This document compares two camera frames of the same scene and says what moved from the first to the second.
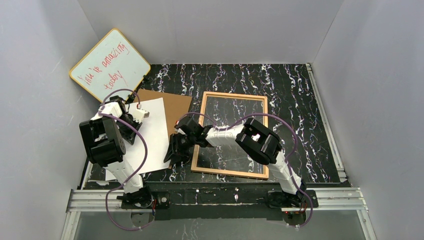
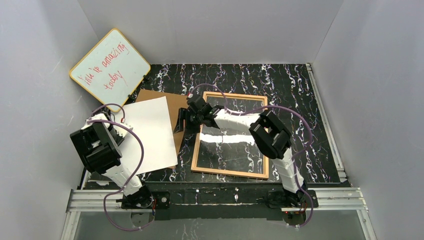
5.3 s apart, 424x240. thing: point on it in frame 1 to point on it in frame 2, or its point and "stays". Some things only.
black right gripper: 180,142 to 187,117
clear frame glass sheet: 219,111 stays
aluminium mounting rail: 346,200 stays
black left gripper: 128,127 to 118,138
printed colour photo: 150,151 stays
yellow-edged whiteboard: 113,64 stays
